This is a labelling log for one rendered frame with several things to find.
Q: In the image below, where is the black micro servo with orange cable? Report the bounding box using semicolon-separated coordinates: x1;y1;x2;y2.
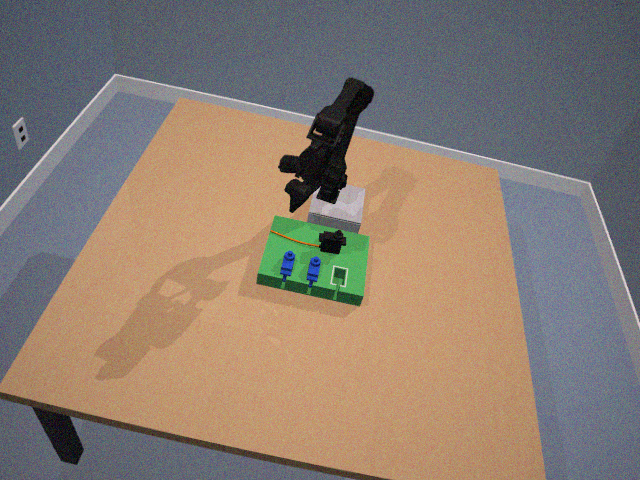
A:
271;230;346;254

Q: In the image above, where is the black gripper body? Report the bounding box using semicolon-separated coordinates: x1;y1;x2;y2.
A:
284;163;330;202

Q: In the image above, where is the green rectangular block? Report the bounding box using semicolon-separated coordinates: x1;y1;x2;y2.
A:
256;215;370;307

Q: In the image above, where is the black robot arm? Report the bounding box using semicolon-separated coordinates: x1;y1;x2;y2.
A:
278;78;375;204

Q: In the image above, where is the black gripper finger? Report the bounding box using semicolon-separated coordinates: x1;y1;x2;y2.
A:
289;194;304;213
310;179;325;196

